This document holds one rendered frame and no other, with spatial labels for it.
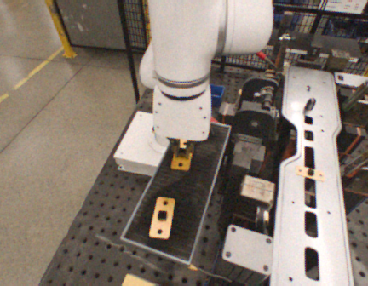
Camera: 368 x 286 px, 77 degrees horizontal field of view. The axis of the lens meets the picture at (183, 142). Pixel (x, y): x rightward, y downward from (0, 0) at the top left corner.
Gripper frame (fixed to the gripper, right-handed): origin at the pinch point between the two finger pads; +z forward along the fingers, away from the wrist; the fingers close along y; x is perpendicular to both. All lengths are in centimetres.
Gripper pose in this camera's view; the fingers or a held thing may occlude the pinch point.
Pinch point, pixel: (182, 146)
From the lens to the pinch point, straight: 48.8
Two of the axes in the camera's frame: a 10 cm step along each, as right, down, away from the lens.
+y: 9.9, 1.3, -1.1
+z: 0.0, 6.7, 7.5
